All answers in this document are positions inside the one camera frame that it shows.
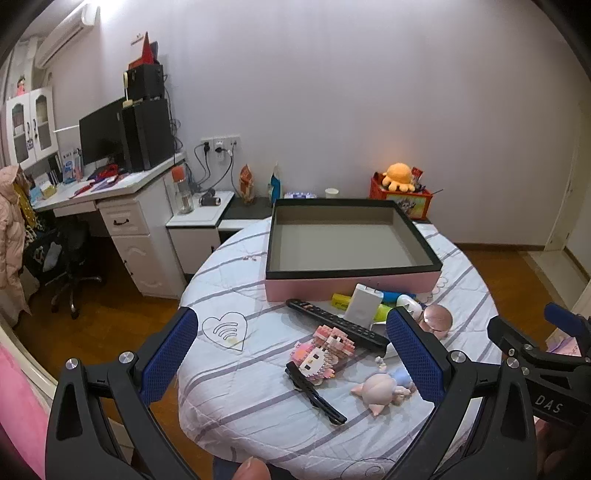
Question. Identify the black remote control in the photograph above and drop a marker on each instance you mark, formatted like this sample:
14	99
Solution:
323	318

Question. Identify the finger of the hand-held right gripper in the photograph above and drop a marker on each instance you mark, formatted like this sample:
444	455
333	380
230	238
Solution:
565	318
510	334

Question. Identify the white travel plug adapter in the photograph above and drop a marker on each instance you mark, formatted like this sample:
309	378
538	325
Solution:
408	302

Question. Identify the white air conditioner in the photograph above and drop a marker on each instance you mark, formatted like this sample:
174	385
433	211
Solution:
64	34

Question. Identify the white paper cup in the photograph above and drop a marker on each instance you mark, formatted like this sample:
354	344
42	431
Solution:
332	193

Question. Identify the red snack packet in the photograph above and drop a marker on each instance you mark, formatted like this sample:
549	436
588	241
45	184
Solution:
418	174

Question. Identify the black computer tower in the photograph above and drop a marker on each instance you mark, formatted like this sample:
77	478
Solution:
147	134

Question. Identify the black low bench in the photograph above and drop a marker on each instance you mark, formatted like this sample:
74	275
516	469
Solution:
247	210

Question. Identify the blue white box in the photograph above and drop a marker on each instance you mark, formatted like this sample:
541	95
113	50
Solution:
71	166

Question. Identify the small black device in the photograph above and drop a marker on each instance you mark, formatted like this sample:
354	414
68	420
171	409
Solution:
210	198

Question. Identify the pink blanket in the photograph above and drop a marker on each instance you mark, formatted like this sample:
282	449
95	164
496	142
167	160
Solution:
18	415

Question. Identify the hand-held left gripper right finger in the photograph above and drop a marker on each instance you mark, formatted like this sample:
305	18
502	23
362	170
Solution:
413	353

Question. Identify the small doll figure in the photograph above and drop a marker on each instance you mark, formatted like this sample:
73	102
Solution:
21	86

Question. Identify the white glass door cabinet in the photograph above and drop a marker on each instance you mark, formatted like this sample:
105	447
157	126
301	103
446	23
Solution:
30	124

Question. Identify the small black speaker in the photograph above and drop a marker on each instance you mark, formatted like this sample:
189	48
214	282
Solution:
145	83

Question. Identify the wet wipes pack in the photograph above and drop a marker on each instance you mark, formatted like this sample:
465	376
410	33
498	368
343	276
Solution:
300	194

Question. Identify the person's right hand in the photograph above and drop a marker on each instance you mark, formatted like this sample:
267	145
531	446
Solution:
554	450

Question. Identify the person's left hand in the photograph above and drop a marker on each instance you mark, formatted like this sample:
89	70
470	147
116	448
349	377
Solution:
251	470

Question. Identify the orange snack bag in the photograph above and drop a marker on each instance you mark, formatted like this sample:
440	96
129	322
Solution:
248	184

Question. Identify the yellow highlighter marker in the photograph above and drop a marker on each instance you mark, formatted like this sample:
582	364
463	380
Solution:
340	301

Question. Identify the yellow patterned scarf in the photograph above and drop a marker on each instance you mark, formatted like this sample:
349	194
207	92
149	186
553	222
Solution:
25	203

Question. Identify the rose gold shiny jar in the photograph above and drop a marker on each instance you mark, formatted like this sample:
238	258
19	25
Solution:
436	318

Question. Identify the red blue toy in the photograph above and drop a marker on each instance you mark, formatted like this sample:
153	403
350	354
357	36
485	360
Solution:
106	172

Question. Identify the white wall socket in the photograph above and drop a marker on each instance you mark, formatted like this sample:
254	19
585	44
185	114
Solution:
226	141

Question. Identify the white door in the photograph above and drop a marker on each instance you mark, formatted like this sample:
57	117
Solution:
568	207

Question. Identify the pink pig doll figurine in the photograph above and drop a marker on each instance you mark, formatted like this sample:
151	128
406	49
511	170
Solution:
381	387

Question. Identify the red toy box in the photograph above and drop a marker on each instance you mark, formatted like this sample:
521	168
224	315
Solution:
415	205

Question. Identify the black office chair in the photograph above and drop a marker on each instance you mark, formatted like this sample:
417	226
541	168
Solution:
69	258

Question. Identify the white pink block cat figure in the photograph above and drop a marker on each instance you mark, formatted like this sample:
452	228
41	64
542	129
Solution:
311	364

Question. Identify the white charger block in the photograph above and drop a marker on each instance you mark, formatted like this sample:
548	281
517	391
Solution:
362	307

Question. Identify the orange octopus plush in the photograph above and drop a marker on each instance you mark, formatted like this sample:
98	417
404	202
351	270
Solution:
398	177

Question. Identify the red triangular flag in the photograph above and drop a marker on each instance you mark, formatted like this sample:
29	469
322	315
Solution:
147	50

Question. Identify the blue and white bottle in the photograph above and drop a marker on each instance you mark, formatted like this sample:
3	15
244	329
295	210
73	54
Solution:
275	187

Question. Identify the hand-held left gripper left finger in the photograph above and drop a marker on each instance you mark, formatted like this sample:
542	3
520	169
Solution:
168	350

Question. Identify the black hair clip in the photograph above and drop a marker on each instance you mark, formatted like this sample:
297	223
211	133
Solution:
316	394

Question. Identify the black computer monitor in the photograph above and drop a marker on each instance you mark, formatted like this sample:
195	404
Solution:
99	136

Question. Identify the white desk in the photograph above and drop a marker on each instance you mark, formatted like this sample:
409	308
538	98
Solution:
138	230

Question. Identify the pink puffer coat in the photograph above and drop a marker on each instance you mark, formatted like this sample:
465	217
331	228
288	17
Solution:
11	240

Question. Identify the clear bottle orange cap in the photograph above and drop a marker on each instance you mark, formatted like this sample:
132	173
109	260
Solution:
183	196

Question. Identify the low white cabinet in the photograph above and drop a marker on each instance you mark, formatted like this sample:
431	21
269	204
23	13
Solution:
194	240

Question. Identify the blue marker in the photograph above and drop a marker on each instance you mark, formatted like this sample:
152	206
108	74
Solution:
391	297

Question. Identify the pink storage box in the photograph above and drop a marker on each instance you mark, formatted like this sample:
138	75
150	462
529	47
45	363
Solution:
341	247

